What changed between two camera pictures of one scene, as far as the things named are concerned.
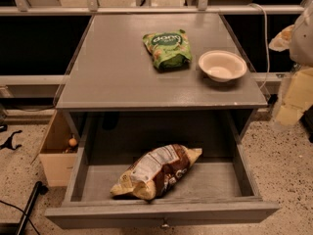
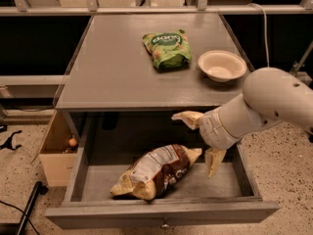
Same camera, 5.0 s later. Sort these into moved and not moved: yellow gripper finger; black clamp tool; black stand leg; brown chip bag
Moved: yellow gripper finger
Not moved: black clamp tool; black stand leg; brown chip bag
